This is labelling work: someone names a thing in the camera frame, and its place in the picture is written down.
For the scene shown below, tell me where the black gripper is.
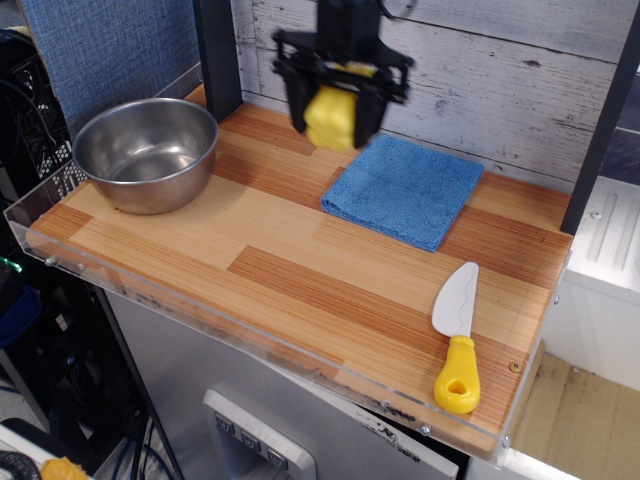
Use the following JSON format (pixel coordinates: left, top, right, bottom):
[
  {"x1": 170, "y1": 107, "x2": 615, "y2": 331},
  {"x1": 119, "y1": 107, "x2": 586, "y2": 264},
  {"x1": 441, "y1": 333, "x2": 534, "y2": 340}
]
[{"x1": 273, "y1": 1, "x2": 414, "y2": 149}]

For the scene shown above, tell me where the yellow toy bell pepper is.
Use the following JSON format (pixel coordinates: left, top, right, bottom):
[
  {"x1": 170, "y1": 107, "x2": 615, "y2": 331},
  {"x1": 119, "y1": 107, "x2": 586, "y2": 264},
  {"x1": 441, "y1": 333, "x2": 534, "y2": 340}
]
[{"x1": 303, "y1": 85, "x2": 358, "y2": 152}]

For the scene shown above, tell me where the stainless steel bowl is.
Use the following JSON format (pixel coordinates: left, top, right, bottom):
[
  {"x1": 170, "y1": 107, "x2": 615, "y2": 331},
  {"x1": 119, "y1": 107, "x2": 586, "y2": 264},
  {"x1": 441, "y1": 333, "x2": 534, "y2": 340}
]
[{"x1": 72, "y1": 98, "x2": 219, "y2": 215}]

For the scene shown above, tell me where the folded blue microfiber cloth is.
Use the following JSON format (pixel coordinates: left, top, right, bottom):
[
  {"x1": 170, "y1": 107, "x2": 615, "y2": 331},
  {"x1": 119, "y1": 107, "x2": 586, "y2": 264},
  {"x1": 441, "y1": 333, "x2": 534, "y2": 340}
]
[{"x1": 321, "y1": 134, "x2": 484, "y2": 253}]

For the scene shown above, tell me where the black plastic crate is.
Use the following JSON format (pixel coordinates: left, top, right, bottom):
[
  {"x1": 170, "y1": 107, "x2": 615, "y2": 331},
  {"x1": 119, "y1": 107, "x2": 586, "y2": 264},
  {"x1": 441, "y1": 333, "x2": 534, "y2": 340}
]
[{"x1": 1, "y1": 46, "x2": 71, "y2": 204}]

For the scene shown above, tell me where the white grooved toy sink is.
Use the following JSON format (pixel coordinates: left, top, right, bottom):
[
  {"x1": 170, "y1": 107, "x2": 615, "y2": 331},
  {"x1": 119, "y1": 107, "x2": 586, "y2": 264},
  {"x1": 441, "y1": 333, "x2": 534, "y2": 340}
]
[{"x1": 567, "y1": 176, "x2": 639, "y2": 294}]

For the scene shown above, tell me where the silver toy fridge cabinet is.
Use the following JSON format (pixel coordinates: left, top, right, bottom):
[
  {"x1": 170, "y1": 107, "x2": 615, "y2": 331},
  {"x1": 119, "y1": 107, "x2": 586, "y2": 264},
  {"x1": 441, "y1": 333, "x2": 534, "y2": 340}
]
[{"x1": 105, "y1": 292, "x2": 468, "y2": 479}]

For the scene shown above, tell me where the silver dispenser button panel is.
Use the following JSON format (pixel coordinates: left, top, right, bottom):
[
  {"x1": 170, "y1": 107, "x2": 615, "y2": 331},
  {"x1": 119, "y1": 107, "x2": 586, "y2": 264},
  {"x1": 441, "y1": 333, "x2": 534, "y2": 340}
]
[{"x1": 202, "y1": 389, "x2": 317, "y2": 479}]

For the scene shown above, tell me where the yellow object bottom left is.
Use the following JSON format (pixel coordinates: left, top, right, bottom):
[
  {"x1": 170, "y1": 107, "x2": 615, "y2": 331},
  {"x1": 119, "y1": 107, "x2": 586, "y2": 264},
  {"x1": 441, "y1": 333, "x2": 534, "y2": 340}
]
[{"x1": 40, "y1": 457, "x2": 89, "y2": 480}]

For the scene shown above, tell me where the left black upright post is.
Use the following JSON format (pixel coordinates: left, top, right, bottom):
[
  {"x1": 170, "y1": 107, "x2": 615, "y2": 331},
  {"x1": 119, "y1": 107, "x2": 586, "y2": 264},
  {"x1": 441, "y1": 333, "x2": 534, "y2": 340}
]
[{"x1": 193, "y1": 0, "x2": 243, "y2": 123}]

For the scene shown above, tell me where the black upright post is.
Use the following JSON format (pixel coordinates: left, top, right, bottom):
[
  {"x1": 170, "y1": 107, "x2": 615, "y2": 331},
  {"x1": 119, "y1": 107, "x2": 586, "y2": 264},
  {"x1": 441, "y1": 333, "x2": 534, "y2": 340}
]
[
  {"x1": 193, "y1": 0, "x2": 243, "y2": 123},
  {"x1": 560, "y1": 2, "x2": 639, "y2": 235}
]

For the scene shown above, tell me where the right black upright post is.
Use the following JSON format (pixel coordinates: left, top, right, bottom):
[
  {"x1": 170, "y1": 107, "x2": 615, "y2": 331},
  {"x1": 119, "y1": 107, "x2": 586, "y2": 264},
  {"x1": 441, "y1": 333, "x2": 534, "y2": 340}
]
[{"x1": 560, "y1": 2, "x2": 639, "y2": 235}]

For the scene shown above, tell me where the toy knife yellow handle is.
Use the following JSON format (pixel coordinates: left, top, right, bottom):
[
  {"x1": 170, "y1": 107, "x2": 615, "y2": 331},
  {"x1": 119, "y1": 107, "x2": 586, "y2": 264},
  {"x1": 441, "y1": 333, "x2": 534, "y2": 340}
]
[{"x1": 432, "y1": 262, "x2": 481, "y2": 414}]

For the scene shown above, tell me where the clear acrylic guard rail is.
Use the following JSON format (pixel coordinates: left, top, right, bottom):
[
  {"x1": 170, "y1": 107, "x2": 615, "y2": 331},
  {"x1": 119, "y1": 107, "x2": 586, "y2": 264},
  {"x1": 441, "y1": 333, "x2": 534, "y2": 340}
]
[{"x1": 5, "y1": 172, "x2": 571, "y2": 460}]

